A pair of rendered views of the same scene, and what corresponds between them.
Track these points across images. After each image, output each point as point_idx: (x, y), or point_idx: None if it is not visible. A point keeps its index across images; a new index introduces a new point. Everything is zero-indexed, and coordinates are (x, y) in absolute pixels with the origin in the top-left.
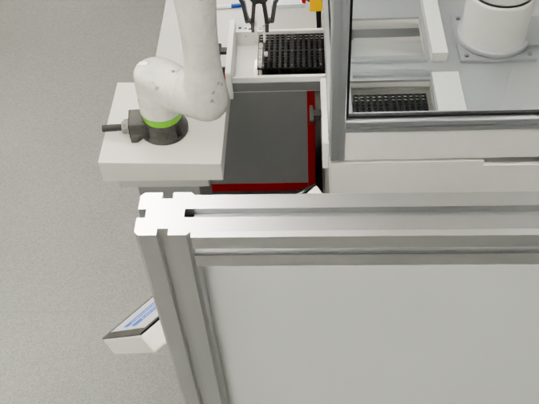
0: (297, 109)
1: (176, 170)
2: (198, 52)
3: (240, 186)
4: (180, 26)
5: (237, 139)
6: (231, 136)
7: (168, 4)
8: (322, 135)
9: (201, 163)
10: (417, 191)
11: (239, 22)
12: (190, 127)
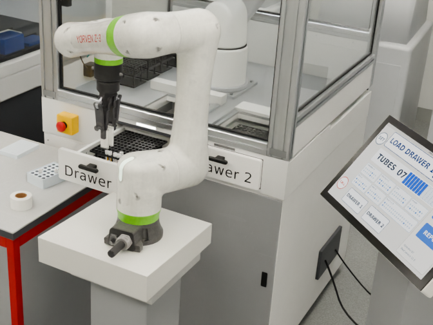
0: None
1: (189, 249)
2: (207, 103)
3: None
4: (197, 81)
5: (66, 289)
6: (62, 288)
7: None
8: (253, 159)
9: (202, 230)
10: (310, 169)
11: (13, 177)
12: None
